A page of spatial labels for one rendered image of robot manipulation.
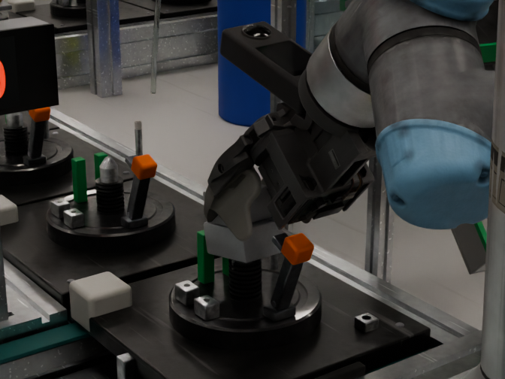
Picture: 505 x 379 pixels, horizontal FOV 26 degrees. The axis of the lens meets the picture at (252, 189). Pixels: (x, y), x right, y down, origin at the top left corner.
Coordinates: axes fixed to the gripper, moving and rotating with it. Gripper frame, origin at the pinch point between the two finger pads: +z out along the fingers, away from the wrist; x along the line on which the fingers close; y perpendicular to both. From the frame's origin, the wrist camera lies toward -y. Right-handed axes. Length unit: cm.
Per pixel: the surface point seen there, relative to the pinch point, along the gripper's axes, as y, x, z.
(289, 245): 7.6, -1.0, -5.5
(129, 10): -86, 61, 93
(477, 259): 13.1, 19.9, -2.2
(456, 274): 7.9, 39.4, 22.6
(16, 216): -16.4, -7.7, 28.9
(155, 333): 7.3, -8.7, 8.1
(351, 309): 12.2, 8.5, 3.7
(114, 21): -73, 45, 76
